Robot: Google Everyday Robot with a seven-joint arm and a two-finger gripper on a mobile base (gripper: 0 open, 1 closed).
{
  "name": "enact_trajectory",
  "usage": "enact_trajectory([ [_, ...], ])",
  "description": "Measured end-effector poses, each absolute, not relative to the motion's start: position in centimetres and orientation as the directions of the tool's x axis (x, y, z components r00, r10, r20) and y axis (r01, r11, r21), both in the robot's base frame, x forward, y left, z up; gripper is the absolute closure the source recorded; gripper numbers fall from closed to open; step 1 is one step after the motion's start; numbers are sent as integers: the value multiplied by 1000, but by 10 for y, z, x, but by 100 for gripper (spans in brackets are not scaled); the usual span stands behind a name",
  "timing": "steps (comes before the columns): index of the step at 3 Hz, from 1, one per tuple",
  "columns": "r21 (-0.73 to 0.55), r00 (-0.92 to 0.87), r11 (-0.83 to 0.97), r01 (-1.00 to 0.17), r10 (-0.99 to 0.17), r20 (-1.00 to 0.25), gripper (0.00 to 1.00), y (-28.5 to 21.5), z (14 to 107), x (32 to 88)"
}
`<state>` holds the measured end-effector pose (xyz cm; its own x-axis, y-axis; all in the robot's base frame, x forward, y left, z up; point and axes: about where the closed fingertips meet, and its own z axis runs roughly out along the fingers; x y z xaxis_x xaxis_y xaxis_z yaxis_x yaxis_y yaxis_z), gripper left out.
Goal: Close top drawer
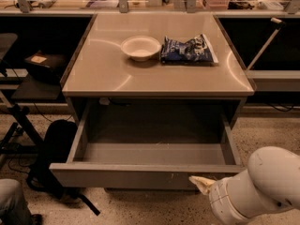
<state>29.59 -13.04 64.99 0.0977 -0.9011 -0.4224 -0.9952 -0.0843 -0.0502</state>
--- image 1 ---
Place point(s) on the grey cabinet with glossy top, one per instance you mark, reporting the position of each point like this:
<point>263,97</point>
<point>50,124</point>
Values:
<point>101,70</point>

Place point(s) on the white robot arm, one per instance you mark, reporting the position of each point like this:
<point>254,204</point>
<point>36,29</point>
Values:
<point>269,184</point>

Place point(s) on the black backpack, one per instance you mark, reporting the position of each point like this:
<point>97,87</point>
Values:
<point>55,149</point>

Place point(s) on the dark low shelf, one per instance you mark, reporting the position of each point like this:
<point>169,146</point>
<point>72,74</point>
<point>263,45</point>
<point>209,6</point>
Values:
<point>32,90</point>

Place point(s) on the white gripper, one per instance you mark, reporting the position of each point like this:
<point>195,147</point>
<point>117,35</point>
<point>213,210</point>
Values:
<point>219,198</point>

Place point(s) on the black stand frame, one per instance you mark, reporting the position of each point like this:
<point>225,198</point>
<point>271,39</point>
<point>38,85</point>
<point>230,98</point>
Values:
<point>21,125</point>

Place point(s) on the person leg in grey trousers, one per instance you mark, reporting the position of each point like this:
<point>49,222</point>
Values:
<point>13,206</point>

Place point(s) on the black box with label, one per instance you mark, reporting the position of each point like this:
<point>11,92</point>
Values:
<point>46,67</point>

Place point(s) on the white bowl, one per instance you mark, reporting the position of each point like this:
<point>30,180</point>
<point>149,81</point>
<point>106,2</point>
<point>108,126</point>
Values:
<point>140,48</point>

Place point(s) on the blue chip bag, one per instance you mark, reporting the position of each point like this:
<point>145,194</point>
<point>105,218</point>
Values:
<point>195,50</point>

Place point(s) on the white stick with tan tip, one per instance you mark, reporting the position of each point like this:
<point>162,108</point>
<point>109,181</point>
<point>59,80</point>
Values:
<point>279,24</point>

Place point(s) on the dark shoe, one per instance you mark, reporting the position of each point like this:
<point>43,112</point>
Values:
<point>36,219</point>

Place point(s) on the grey top drawer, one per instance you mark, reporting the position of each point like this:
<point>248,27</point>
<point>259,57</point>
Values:
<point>149,146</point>

